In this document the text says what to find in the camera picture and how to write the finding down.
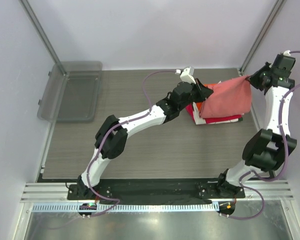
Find slotted white cable duct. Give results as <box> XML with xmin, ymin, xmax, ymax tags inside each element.
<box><xmin>32</xmin><ymin>202</ymin><xmax>219</xmax><ymax>214</ymax></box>

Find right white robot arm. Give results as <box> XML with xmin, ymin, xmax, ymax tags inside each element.
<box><xmin>215</xmin><ymin>50</ymin><xmax>297</xmax><ymax>198</ymax></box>

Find salmon pink t shirt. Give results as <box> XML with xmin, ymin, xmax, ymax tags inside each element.
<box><xmin>199</xmin><ymin>76</ymin><xmax>252</xmax><ymax>119</ymax></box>

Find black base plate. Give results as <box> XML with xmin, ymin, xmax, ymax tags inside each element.
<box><xmin>67</xmin><ymin>178</ymin><xmax>245</xmax><ymax>202</ymax></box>

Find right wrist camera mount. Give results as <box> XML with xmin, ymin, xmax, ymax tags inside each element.
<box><xmin>283</xmin><ymin>50</ymin><xmax>291</xmax><ymax>57</ymax></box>

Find white folded t shirt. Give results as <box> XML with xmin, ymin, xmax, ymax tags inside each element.
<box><xmin>192</xmin><ymin>104</ymin><xmax>207</xmax><ymax>125</ymax></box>

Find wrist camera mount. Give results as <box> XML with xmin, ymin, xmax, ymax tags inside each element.
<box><xmin>175</xmin><ymin>66</ymin><xmax>196</xmax><ymax>84</ymax></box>
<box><xmin>283</xmin><ymin>50</ymin><xmax>291</xmax><ymax>57</ymax></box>

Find magenta folded t shirt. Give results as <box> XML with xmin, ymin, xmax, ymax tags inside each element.
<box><xmin>185</xmin><ymin>104</ymin><xmax>243</xmax><ymax>125</ymax></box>

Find orange folded t shirt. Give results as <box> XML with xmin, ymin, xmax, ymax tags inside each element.
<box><xmin>192</xmin><ymin>102</ymin><xmax>204</xmax><ymax>115</ymax></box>

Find clear grey plastic bin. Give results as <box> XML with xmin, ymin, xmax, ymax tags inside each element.
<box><xmin>37</xmin><ymin>61</ymin><xmax>103</xmax><ymax>123</ymax></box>

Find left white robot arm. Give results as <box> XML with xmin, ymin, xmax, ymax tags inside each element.
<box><xmin>77</xmin><ymin>78</ymin><xmax>214</xmax><ymax>200</ymax></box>

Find aluminium frame rail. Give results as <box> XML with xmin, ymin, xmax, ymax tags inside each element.
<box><xmin>20</xmin><ymin>180</ymin><xmax>294</xmax><ymax>203</ymax></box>

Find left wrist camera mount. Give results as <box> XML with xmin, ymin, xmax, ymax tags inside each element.
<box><xmin>175</xmin><ymin>66</ymin><xmax>196</xmax><ymax>84</ymax></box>

